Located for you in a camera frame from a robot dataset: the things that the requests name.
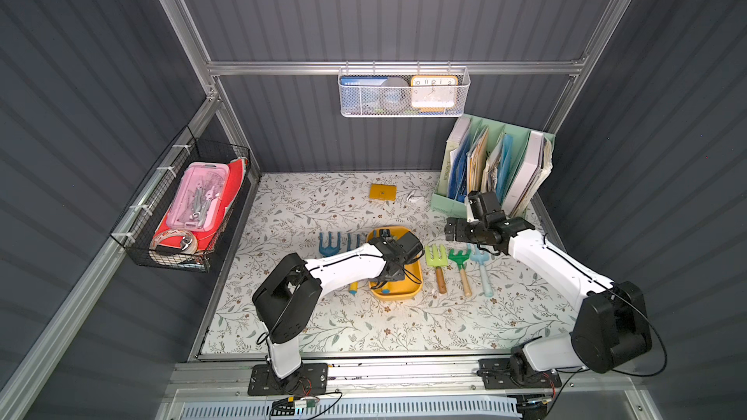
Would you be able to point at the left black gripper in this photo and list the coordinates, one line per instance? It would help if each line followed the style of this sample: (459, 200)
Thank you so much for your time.
(394, 268)

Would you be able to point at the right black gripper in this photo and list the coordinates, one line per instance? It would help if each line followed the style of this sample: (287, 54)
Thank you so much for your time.
(461, 230)

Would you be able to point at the light blue hand rake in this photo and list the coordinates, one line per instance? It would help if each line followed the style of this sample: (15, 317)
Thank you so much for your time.
(481, 257)

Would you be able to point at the light green hand rake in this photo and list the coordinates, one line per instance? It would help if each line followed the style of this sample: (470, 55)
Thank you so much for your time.
(436, 258)

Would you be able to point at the dark green hand rake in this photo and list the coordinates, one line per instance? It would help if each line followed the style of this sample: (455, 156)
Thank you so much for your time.
(460, 258)

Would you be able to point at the blue fork yellow handle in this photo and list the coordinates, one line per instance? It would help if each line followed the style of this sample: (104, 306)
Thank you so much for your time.
(353, 241)

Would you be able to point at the blue rake yellow handle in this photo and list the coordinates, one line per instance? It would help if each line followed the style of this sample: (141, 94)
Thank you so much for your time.
(329, 245)

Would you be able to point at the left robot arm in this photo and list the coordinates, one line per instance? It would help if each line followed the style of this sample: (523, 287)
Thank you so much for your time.
(286, 299)

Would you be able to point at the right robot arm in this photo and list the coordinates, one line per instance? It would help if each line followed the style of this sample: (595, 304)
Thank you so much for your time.
(611, 327)

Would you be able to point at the yellow storage box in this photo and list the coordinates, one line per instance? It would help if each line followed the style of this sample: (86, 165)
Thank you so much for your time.
(408, 280)

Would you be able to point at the blue box in basket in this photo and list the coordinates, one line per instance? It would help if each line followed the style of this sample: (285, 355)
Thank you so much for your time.
(360, 95)

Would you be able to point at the blue folder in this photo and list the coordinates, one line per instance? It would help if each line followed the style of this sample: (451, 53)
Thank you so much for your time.
(503, 166)

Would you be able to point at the yellow wallet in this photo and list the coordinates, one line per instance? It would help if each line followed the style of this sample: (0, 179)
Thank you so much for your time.
(383, 192)

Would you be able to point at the green file organizer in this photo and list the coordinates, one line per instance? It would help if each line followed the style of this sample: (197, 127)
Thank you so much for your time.
(470, 159)

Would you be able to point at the white binder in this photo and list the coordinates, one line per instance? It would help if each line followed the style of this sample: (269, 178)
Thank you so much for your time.
(531, 164)

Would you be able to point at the yellow alarm clock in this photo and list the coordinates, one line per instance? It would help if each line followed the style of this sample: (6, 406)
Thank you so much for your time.
(433, 92)

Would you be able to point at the grey tape roll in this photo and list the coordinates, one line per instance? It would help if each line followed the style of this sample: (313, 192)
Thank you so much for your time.
(395, 95)

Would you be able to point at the pink tool case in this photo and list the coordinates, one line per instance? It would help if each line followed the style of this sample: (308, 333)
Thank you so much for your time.
(195, 206)

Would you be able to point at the clear tape roll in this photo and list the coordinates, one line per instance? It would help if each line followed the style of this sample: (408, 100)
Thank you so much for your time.
(181, 240)

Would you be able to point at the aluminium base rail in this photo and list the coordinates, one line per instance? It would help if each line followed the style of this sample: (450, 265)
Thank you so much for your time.
(403, 387)

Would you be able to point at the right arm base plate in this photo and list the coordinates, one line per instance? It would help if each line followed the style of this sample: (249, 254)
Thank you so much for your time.
(514, 373)

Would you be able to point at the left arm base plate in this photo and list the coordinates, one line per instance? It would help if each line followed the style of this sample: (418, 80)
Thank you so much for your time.
(308, 380)

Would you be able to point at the black wire side basket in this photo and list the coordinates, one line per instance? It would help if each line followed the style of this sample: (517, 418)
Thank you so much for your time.
(136, 234)

